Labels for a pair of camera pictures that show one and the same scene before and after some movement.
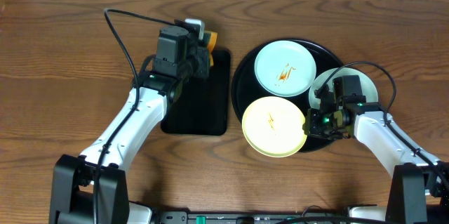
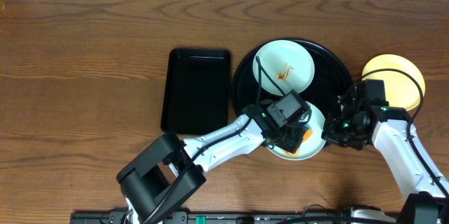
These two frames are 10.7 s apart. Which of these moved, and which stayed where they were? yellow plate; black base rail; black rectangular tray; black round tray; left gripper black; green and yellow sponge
Moved: green and yellow sponge; yellow plate; left gripper black
Stayed: black base rail; black rectangular tray; black round tray
